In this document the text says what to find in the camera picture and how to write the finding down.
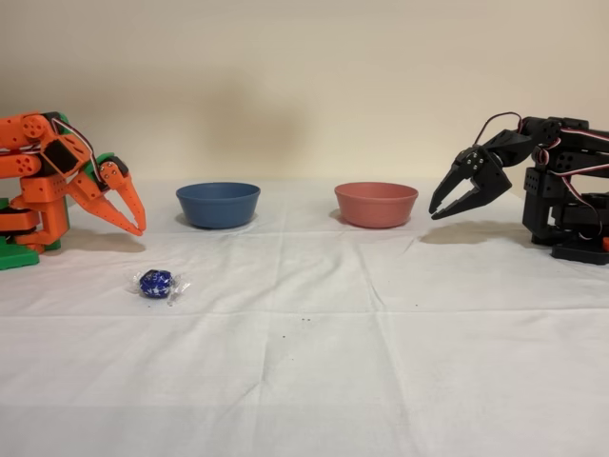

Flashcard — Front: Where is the blue candy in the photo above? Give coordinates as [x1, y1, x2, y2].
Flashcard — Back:
[124, 268, 194, 307]

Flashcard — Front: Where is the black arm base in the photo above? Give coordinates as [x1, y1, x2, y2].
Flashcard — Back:
[551, 236, 609, 267]

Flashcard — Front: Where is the green arm base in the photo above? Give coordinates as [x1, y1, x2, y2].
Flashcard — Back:
[0, 197, 64, 271]

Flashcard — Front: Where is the pink bowl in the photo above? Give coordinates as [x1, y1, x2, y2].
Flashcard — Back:
[333, 181, 420, 229]

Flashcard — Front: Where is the blue bowl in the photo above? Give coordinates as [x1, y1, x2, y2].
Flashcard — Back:
[175, 182, 262, 230]

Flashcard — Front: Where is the white tablecloth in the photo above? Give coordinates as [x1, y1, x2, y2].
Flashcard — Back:
[0, 179, 609, 457]

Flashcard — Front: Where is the orange arm servo cable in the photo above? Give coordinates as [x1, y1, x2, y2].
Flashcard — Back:
[50, 116, 105, 188]

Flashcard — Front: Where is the black arm servo cable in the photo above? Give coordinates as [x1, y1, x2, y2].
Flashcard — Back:
[472, 111, 524, 146]

